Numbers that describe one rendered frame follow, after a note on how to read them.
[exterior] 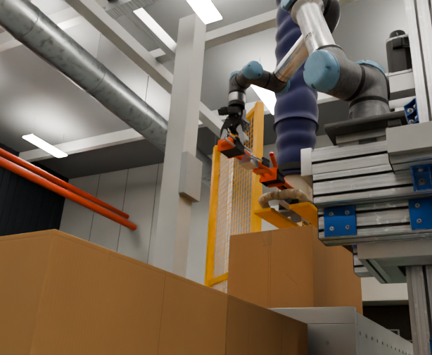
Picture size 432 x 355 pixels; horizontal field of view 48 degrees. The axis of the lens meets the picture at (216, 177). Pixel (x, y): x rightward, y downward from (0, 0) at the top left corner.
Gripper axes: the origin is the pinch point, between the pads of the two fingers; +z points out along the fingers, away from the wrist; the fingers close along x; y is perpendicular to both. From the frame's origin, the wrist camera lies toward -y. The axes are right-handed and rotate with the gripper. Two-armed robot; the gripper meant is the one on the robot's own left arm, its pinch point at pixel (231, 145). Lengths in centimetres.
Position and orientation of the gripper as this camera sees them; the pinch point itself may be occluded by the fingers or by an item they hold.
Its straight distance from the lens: 197.9
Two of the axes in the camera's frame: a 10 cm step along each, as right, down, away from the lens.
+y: 5.7, 3.5, 7.4
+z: -0.6, 9.2, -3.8
